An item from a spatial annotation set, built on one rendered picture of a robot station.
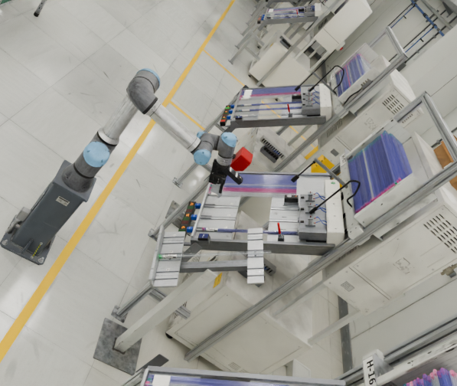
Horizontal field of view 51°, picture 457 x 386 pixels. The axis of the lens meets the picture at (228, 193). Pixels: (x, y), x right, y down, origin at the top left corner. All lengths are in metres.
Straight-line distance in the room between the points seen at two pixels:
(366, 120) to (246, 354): 1.84
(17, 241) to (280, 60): 4.86
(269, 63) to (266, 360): 4.72
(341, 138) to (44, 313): 2.33
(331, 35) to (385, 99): 3.28
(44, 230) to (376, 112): 2.34
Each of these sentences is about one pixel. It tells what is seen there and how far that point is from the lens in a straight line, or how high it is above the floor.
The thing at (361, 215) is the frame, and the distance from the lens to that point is 2.22.
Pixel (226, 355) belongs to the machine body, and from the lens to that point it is 2.98.
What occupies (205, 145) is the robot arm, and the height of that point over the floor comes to 1.15.
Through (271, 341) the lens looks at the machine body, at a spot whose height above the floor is 0.48.
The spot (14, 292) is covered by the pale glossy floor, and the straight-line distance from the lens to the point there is 2.66.
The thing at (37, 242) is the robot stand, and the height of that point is 0.11.
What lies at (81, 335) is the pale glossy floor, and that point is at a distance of 2.70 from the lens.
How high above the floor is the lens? 2.15
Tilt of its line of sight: 29 degrees down
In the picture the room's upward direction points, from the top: 47 degrees clockwise
